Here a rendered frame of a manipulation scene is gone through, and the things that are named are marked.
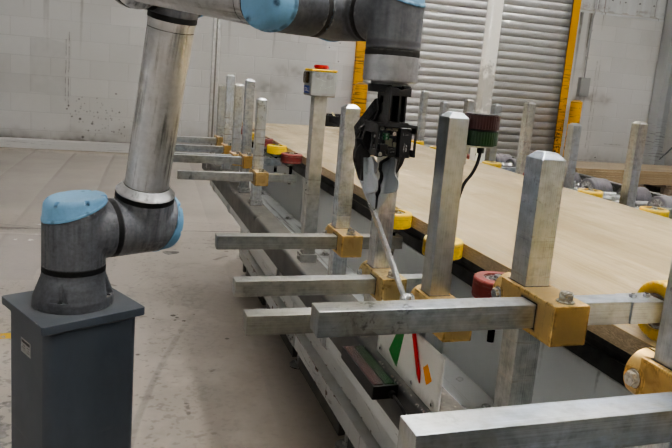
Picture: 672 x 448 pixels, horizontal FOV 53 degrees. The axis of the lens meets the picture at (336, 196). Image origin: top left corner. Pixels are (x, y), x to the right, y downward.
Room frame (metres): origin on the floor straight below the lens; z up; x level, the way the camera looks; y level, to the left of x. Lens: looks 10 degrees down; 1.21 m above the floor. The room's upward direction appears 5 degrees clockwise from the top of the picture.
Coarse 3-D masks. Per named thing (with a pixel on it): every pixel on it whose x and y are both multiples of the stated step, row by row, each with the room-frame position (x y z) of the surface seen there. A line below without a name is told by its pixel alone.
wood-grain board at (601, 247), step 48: (288, 144) 2.84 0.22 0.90; (336, 144) 3.01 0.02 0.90; (480, 192) 1.97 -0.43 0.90; (576, 192) 2.14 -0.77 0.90; (480, 240) 1.34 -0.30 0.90; (576, 240) 1.42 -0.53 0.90; (624, 240) 1.46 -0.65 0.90; (576, 288) 1.06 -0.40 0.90; (624, 288) 1.08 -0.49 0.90; (624, 336) 0.87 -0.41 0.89
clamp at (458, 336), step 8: (416, 288) 1.08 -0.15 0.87; (416, 296) 1.07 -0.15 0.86; (424, 296) 1.05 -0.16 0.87; (432, 296) 1.04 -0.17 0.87; (440, 296) 1.05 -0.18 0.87; (448, 296) 1.05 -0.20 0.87; (440, 336) 0.98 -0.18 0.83; (448, 336) 0.98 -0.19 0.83; (456, 336) 0.98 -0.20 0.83; (464, 336) 0.99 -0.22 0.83
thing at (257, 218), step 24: (216, 168) 3.30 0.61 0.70; (240, 192) 2.70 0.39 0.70; (240, 216) 2.55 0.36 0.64; (264, 216) 2.30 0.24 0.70; (288, 264) 1.81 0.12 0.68; (312, 264) 1.75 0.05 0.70; (360, 336) 1.27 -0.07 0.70; (384, 360) 1.16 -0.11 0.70; (384, 408) 1.11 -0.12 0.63; (408, 408) 1.02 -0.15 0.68; (456, 408) 1.00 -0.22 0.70
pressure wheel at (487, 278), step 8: (480, 272) 1.08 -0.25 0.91; (488, 272) 1.08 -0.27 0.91; (496, 272) 1.09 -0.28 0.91; (480, 280) 1.04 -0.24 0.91; (488, 280) 1.04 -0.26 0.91; (472, 288) 1.06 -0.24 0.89; (480, 288) 1.03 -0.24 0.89; (488, 288) 1.02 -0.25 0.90; (480, 296) 1.03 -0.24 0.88; (488, 296) 1.02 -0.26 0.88; (488, 336) 1.05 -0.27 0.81
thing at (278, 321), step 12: (252, 312) 0.93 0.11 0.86; (264, 312) 0.93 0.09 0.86; (276, 312) 0.94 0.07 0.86; (288, 312) 0.94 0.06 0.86; (300, 312) 0.95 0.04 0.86; (252, 324) 0.91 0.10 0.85; (264, 324) 0.92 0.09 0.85; (276, 324) 0.93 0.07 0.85; (288, 324) 0.93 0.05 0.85; (300, 324) 0.94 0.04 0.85
